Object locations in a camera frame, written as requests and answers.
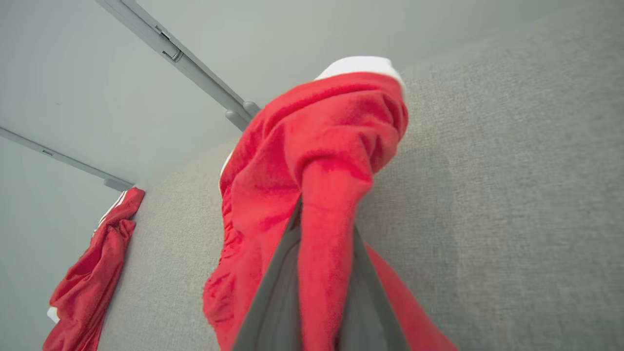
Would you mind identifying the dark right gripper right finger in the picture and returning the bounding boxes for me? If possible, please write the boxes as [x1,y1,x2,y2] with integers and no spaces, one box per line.
[336,227,410,351]

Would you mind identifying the grey fabric sofa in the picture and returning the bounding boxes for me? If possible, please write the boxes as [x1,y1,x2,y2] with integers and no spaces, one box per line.
[97,0,624,351]

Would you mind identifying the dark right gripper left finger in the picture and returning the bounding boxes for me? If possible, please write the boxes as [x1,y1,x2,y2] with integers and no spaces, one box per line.
[233,195,305,351]

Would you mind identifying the red shorts white side panels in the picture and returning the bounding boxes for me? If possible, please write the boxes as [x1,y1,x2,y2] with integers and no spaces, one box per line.
[202,56,459,351]

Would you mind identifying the grey metal partition post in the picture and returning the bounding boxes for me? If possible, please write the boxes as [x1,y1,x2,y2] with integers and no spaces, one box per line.
[0,126,133,192]
[97,0,262,132]

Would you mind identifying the red polo shirt white trim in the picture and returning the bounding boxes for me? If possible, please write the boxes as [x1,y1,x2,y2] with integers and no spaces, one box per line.
[43,187,146,351]

